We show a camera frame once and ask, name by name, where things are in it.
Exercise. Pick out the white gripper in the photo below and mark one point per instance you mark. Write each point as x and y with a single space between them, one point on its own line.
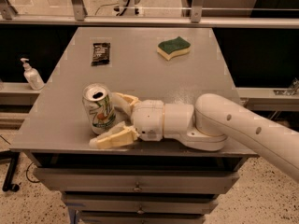
149 119

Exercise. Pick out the white green 7up can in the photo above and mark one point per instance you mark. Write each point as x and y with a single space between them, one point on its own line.
96 99

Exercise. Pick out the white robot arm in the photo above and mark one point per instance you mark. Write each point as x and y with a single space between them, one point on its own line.
205 126

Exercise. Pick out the black snack packet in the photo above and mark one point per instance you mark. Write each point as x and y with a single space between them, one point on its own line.
101 54

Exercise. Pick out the grey drawer cabinet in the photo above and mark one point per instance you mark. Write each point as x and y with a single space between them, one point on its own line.
149 182

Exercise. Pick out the green yellow sponge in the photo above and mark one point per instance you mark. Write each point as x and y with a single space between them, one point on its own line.
173 48

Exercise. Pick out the white pump soap bottle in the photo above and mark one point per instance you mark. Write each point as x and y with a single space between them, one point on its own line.
32 76

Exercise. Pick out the black stand leg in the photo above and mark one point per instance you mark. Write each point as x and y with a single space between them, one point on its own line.
13 158

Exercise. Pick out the metal railing frame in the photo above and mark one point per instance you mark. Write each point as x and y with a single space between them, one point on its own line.
164 13

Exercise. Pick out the metal bracket on ledge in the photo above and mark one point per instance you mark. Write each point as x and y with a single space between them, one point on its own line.
291 90

